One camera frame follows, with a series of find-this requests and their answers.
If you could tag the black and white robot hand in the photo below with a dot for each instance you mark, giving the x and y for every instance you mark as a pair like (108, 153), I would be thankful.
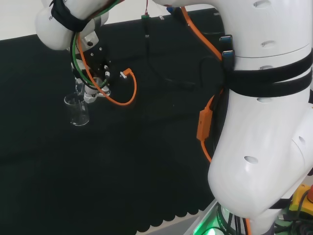
(97, 63)

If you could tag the small clear glass beaker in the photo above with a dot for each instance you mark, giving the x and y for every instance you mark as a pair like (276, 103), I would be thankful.
(79, 88)

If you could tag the large clear glass beaker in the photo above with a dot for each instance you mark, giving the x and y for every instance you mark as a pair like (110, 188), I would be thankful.
(79, 115)

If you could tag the black bench cloth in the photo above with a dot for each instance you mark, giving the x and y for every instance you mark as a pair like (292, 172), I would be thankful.
(110, 159)

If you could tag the yellow stop button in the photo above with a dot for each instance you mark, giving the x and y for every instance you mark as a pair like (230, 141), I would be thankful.
(302, 198)

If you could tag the metal base plate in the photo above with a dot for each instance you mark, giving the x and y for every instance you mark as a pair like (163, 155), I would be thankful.
(207, 220)

